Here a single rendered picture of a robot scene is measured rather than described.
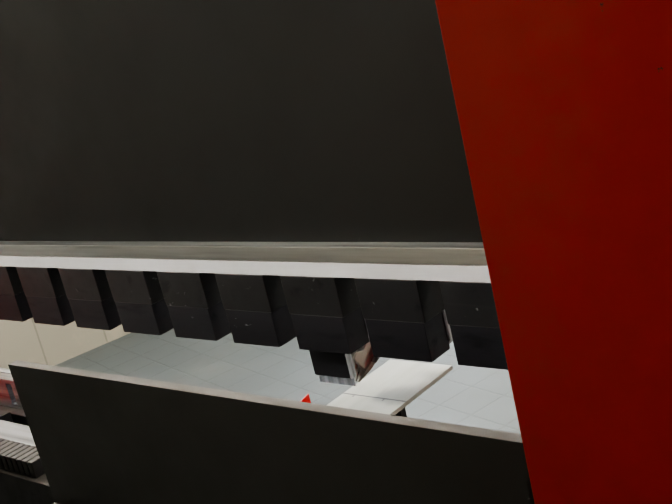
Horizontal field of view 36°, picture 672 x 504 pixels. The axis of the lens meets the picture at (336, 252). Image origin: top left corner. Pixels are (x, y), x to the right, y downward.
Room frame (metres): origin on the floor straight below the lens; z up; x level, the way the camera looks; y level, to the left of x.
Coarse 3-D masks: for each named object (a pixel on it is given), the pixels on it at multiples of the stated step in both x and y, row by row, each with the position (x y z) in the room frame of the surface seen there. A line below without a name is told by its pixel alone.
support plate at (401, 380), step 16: (384, 368) 2.22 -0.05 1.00; (400, 368) 2.20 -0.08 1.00; (416, 368) 2.18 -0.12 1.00; (432, 368) 2.16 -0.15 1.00; (448, 368) 2.14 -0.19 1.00; (368, 384) 2.15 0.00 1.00; (384, 384) 2.13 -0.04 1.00; (400, 384) 2.11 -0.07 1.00; (416, 384) 2.09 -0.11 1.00; (432, 384) 2.09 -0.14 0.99; (336, 400) 2.11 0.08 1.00; (352, 400) 2.09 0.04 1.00; (368, 400) 2.07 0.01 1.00; (384, 400) 2.05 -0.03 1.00
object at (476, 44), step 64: (448, 0) 0.97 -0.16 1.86; (512, 0) 0.93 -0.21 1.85; (576, 0) 0.89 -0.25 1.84; (640, 0) 0.85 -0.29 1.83; (448, 64) 0.98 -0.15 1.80; (512, 64) 0.94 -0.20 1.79; (576, 64) 0.89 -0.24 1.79; (640, 64) 0.85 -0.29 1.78; (512, 128) 0.94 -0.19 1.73; (576, 128) 0.90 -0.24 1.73; (640, 128) 0.86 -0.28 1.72; (512, 192) 0.95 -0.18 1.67; (576, 192) 0.91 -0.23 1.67; (640, 192) 0.86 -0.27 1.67; (512, 256) 0.96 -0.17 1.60; (576, 256) 0.91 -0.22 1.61; (640, 256) 0.87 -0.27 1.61; (512, 320) 0.97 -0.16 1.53; (576, 320) 0.92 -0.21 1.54; (640, 320) 0.88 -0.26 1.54; (512, 384) 0.98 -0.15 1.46; (576, 384) 0.93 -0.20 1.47; (640, 384) 0.88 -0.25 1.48; (576, 448) 0.94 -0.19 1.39; (640, 448) 0.89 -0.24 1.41
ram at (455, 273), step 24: (0, 264) 2.75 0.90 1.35; (24, 264) 2.66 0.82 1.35; (48, 264) 2.58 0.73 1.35; (72, 264) 2.51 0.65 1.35; (96, 264) 2.44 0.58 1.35; (120, 264) 2.37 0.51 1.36; (144, 264) 2.31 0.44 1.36; (168, 264) 2.25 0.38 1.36; (192, 264) 2.19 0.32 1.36; (216, 264) 2.14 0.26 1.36; (240, 264) 2.08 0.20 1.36; (264, 264) 2.03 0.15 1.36; (288, 264) 1.99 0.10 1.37; (312, 264) 1.94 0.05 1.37; (336, 264) 1.90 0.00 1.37; (360, 264) 1.86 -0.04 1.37; (384, 264) 1.82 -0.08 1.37; (408, 264) 1.78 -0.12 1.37
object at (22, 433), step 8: (0, 424) 2.50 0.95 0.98; (8, 424) 2.48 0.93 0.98; (16, 424) 2.47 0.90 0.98; (0, 432) 2.44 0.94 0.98; (8, 432) 2.43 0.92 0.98; (16, 432) 2.41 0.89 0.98; (24, 432) 2.40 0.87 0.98; (16, 440) 2.36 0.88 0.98; (24, 440) 2.35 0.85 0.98; (32, 440) 2.34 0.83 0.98
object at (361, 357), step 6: (366, 348) 2.10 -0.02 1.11; (360, 354) 2.09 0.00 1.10; (366, 354) 2.10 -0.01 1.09; (372, 354) 2.10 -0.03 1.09; (354, 360) 2.07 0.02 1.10; (360, 360) 2.08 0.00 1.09; (366, 360) 2.09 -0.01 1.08; (360, 366) 2.08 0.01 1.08; (366, 366) 2.09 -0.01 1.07; (372, 366) 2.09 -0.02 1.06; (360, 372) 2.10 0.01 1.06; (366, 372) 2.09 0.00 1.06; (360, 378) 2.09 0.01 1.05
